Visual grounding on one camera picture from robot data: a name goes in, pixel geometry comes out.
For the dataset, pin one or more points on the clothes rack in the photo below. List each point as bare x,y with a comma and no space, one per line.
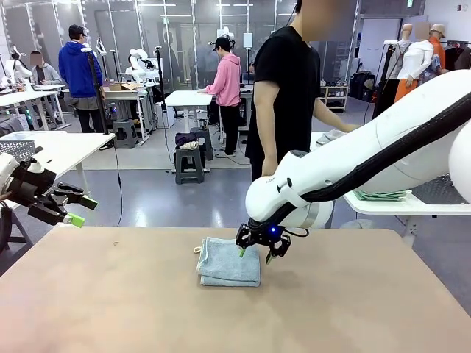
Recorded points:
456,55

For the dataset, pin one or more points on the person's left forearm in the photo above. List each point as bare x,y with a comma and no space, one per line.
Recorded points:
331,115

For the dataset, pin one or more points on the low storage shelf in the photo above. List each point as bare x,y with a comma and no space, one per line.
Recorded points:
335,96

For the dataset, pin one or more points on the white rectangular panel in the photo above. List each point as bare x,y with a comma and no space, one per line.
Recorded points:
248,40

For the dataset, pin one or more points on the person's right forearm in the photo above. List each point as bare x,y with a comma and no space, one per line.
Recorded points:
268,143

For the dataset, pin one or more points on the cream cloth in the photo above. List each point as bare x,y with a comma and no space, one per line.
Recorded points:
187,146

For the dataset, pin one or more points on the seated person in grey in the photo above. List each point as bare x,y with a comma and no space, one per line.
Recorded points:
46,75

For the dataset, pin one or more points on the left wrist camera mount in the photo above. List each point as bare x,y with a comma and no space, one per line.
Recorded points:
38,166

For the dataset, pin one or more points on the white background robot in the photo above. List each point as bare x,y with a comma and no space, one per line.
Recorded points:
16,71
137,70

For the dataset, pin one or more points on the person in black t-shirt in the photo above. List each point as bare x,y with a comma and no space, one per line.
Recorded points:
287,92

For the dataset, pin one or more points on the cardboard box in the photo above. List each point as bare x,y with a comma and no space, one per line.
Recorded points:
121,87

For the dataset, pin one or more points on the grey plastic stool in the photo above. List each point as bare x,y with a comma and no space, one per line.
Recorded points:
206,143
177,162
125,127

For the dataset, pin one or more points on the black mesh basket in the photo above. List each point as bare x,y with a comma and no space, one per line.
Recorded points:
434,191

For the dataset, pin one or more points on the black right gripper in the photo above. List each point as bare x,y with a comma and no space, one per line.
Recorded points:
265,236

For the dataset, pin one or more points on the dark purple clothes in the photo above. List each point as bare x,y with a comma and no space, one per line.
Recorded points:
185,139

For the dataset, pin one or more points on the person in pink hoodie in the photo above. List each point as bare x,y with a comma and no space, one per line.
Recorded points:
228,81

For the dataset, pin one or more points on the white work table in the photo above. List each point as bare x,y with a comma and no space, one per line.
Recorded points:
73,147
22,96
121,94

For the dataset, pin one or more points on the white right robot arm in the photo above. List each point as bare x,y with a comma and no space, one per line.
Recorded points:
404,110

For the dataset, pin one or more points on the black mannequin stand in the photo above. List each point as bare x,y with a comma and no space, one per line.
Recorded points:
384,81

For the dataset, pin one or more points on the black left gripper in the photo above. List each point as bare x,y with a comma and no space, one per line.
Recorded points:
33,187

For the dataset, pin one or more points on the person's right hand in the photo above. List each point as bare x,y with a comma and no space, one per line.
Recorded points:
270,170

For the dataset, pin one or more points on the person's left hand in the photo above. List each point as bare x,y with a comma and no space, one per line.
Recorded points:
351,127

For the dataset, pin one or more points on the white side table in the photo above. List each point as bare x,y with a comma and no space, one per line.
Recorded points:
386,207

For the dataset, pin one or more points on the dark metal stand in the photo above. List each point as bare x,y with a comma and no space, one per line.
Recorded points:
18,235

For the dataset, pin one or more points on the perforated metal bin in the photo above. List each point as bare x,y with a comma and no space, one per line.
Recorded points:
18,149

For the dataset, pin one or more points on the man in blue hoodie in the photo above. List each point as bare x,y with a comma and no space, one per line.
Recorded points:
79,70

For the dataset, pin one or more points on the figure in white shirt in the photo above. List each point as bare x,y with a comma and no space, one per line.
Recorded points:
419,59

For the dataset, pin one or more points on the black tripod pole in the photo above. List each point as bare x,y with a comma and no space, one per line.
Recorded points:
96,92
160,92

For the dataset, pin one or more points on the figure in orange shirt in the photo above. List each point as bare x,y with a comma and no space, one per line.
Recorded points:
438,48

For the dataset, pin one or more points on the white standing desk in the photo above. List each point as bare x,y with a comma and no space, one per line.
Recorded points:
187,97

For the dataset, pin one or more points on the stack of folded towels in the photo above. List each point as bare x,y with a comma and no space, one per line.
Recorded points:
379,195

